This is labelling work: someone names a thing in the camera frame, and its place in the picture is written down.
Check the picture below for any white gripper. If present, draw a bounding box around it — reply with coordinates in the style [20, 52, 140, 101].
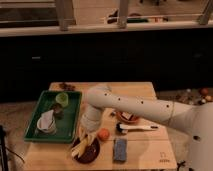
[79, 115, 100, 135]

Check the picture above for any yellow banana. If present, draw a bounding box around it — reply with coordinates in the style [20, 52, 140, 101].
[71, 134, 95, 157]

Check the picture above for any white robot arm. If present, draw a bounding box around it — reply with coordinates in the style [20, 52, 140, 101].
[81, 84, 213, 171]

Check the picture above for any orange bowl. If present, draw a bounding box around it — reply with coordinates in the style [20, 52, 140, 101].
[116, 111, 140, 124]

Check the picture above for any orange fruit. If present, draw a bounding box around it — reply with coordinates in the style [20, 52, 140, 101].
[97, 128, 110, 141]

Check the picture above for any dark small object in tray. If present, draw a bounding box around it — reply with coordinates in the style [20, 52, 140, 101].
[51, 103, 63, 119]

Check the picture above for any green plastic tray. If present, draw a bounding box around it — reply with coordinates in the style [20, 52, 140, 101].
[24, 91, 82, 143]

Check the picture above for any blue sponge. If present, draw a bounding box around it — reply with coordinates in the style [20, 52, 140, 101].
[113, 138, 127, 162]

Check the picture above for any green cup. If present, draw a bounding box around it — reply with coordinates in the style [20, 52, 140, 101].
[55, 92, 68, 107]

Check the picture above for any wooden table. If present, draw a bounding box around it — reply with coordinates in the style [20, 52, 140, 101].
[23, 81, 178, 171]

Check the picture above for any brown object at table edge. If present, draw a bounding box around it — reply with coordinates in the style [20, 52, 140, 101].
[59, 82, 75, 91]

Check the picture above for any white cup with cloth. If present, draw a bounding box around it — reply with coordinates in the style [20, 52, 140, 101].
[37, 110, 56, 134]

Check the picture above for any white railing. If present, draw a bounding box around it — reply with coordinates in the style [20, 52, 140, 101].
[0, 0, 213, 37]

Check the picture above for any white handled dish brush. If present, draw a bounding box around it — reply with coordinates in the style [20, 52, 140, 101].
[116, 123, 158, 134]

